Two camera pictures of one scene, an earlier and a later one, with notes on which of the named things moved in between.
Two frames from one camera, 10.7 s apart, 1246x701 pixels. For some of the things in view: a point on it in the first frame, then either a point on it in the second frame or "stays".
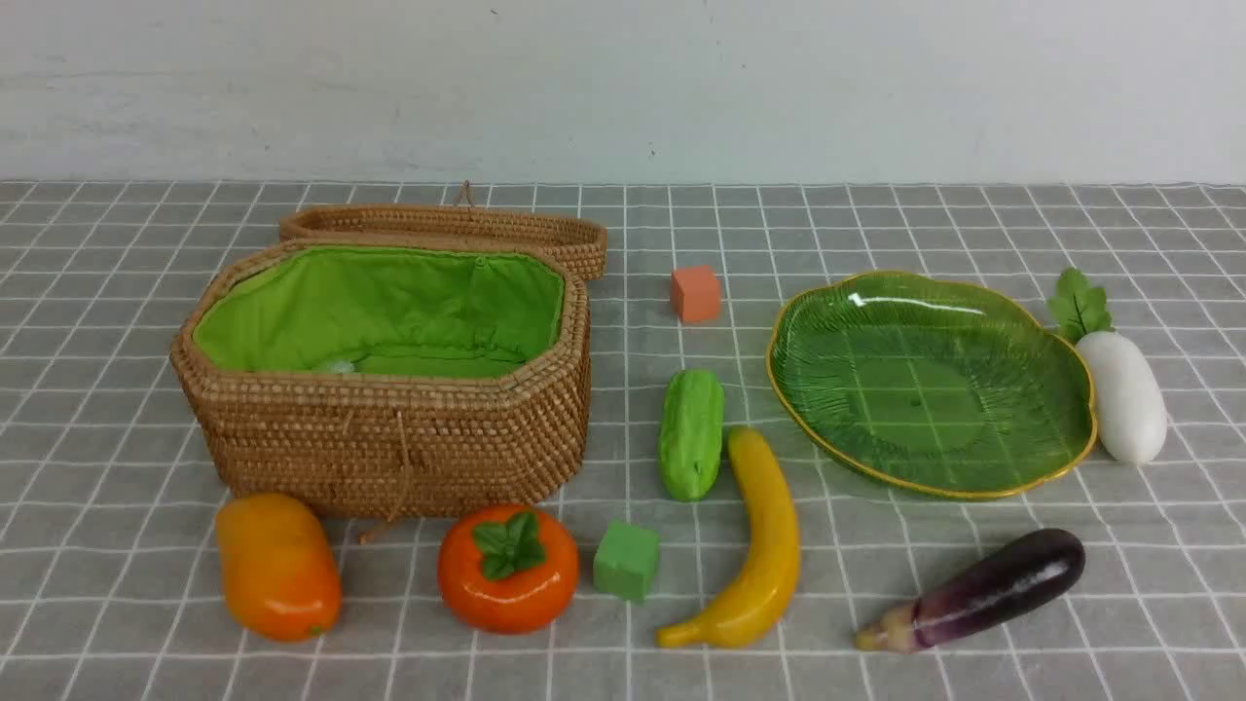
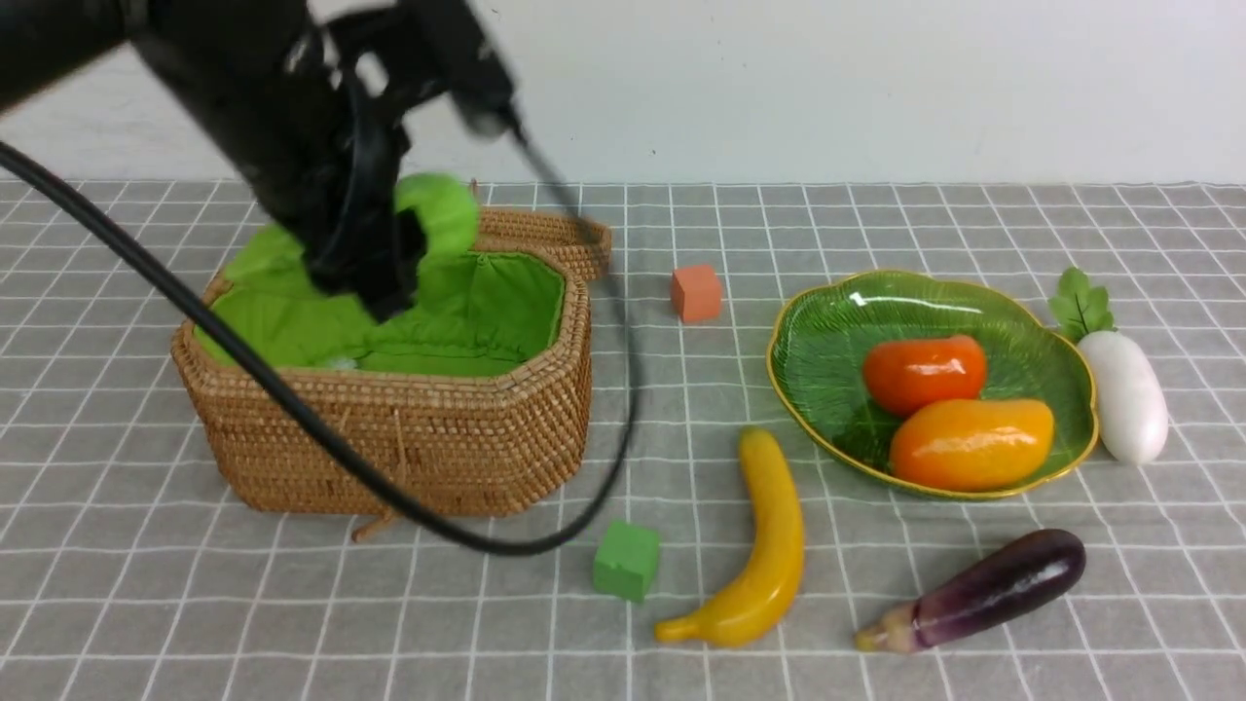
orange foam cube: [696, 293] stays
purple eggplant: [1018, 577] stays
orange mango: [281, 581] to [969, 445]
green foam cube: [626, 557] stays
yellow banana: [757, 610] stays
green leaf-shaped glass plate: [937, 385] stays
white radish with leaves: [1128, 402] stays
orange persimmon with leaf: [507, 570] to [901, 376]
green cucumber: [691, 433] to [446, 207]
